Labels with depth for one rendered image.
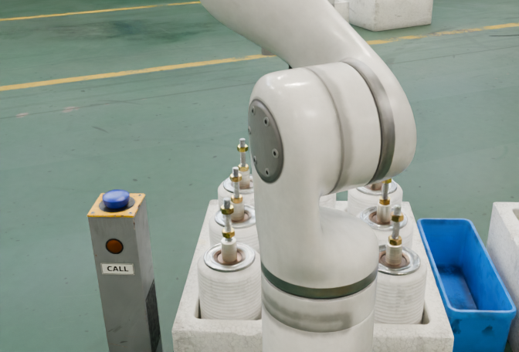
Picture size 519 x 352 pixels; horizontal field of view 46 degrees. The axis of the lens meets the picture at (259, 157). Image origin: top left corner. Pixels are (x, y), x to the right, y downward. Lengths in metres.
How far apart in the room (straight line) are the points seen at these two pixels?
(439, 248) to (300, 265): 0.91
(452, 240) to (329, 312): 0.87
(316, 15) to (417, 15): 3.14
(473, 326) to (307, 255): 0.68
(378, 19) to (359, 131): 3.06
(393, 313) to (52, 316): 0.67
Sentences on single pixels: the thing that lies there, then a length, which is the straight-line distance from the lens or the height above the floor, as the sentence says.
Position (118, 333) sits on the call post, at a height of 0.10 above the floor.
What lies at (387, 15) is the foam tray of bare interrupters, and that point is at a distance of 3.48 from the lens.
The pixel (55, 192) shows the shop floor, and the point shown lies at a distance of 1.73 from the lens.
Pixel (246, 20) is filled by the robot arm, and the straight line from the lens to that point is 0.52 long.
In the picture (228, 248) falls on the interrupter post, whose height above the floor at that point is 0.27.
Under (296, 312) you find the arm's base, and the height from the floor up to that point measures 0.46.
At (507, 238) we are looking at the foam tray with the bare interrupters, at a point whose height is 0.16.
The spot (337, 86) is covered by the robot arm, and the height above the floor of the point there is 0.62.
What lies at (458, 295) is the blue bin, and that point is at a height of 0.00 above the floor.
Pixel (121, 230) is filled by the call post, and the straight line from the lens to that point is 0.92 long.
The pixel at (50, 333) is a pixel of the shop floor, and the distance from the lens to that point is 1.23.
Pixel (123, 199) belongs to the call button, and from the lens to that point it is 0.92.
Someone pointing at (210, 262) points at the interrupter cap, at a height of 0.25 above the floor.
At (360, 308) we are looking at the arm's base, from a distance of 0.47.
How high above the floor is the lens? 0.74
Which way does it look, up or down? 24 degrees down
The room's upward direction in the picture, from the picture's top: 1 degrees counter-clockwise
